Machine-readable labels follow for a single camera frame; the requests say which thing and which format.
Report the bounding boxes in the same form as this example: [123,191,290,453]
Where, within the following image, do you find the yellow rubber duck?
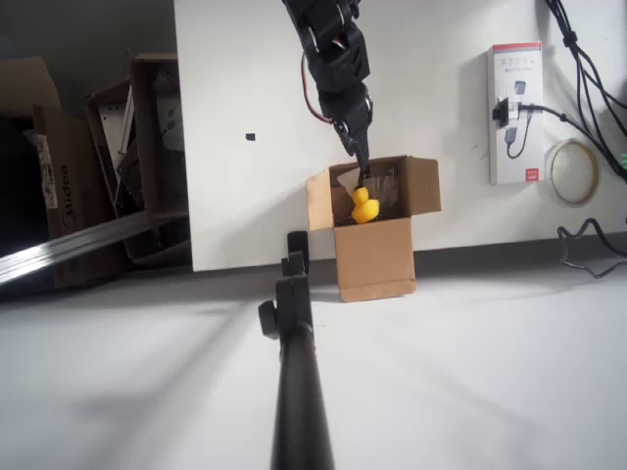
[351,184,381,225]

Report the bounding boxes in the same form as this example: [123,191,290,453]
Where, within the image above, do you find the open cardboard box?
[306,155,442,304]

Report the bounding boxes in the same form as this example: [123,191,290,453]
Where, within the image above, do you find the white flat product box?
[486,41,546,187]

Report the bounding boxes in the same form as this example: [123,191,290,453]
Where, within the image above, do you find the white paper piece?
[336,168,362,195]

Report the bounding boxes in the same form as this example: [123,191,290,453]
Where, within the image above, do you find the grey ribbed pad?
[367,175,399,216]

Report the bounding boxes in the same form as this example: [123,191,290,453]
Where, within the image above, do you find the small black webcam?
[491,96,521,130]

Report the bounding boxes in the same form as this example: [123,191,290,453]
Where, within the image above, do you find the carton with metal parts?
[86,52,191,268]

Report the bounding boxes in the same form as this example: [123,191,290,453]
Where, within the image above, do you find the tape roll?
[545,138,602,210]

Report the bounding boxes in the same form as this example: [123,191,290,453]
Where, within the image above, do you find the perforated metal plates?
[95,87,148,217]

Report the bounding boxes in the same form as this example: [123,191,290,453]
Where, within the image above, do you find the Midea printed carton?
[31,104,132,291]

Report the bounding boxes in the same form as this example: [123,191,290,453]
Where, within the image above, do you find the plain brown carton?
[0,56,63,119]

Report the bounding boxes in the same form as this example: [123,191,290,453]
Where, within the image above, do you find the red servo wire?
[298,53,339,126]

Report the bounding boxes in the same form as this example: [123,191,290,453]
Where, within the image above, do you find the black webcam cable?
[517,101,627,180]

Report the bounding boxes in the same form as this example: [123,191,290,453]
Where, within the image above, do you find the black zigzag cable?
[556,217,627,280]

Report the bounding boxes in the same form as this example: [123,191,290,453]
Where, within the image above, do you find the black camera stand pole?
[257,229,337,470]

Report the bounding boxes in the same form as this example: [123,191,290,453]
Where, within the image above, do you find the aluminium rail bundle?
[0,211,191,291]

